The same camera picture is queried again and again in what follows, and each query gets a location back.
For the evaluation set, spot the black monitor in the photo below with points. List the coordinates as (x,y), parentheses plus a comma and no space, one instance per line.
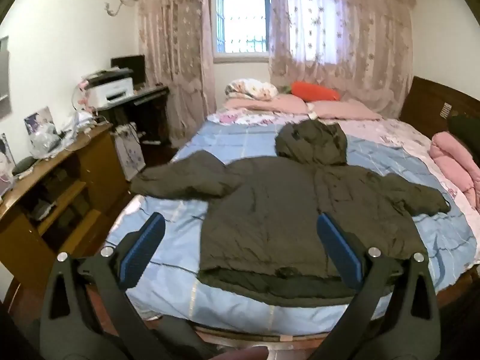
(129,65)

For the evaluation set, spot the large portrait photo frame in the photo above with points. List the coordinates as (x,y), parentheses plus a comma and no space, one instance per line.
(5,165)

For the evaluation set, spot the light wooden cabinet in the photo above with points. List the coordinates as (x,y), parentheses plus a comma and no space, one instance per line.
(93,157)

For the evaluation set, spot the pink folded quilt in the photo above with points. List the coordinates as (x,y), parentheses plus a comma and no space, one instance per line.
(453,161)

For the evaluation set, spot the window with blue bars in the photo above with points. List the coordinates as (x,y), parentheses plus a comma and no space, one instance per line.
(242,11)

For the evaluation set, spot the narrow pink lace curtain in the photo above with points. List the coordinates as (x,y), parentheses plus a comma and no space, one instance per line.
(172,45)

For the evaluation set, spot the white printer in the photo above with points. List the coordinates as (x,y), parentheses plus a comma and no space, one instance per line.
(110,90)

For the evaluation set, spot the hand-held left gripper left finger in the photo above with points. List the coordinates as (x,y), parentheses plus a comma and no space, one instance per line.
(144,242)

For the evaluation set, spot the white sticker strip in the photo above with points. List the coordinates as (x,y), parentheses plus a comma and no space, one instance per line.
(444,110)

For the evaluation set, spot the small white cloth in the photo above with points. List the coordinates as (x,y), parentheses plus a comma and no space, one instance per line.
(313,112)

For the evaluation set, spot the dark computer desk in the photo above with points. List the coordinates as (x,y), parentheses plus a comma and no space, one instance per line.
(150,116)

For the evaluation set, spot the clear plastic bag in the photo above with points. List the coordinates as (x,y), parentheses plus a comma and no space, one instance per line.
(45,142)

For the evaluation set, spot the white floral paper bag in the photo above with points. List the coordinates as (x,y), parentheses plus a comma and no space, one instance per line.
(129,153)

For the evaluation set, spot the dark wooden bed headboard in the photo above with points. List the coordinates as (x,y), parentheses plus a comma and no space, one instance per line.
(423,101)

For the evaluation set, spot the wide pink lace curtain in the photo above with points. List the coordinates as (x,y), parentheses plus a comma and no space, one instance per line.
(345,37)

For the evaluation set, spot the olive green hooded jacket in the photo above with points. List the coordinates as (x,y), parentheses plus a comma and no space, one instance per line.
(281,210)

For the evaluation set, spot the orange carrot plush pillow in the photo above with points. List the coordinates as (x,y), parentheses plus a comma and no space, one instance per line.
(315,90)

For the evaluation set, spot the blue plaid bed sheet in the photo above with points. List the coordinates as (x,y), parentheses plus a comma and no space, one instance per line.
(225,138)

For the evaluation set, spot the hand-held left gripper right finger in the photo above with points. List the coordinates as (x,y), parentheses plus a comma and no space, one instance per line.
(339,249)

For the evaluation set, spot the pink pillow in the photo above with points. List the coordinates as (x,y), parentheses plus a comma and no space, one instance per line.
(345,110)
(270,104)

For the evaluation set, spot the floral print pillow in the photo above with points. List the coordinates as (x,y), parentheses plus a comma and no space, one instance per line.
(251,88)

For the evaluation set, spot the pink cartoon print bed sheet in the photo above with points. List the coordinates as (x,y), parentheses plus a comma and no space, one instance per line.
(382,131)

